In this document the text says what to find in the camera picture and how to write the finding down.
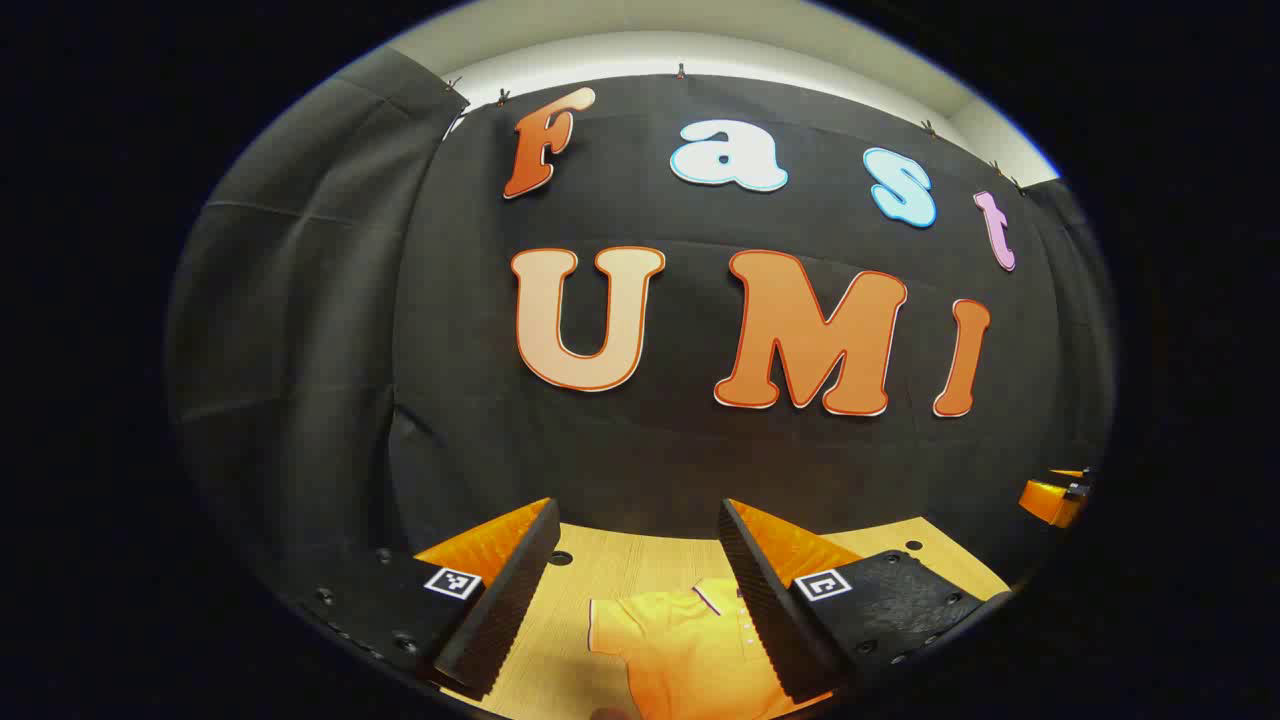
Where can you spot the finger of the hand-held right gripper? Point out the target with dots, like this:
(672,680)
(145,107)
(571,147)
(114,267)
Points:
(1048,503)
(1068,472)

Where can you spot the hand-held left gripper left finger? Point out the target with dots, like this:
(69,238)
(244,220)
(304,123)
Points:
(505,610)

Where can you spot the black backdrop cloth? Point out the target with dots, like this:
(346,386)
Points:
(700,450)

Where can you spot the row of small cloth clips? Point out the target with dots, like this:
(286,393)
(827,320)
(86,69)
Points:
(680,71)

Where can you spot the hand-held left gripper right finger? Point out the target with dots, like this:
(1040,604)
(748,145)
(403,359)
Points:
(765,610)

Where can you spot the orange T-shirt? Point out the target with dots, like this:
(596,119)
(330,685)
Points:
(680,650)

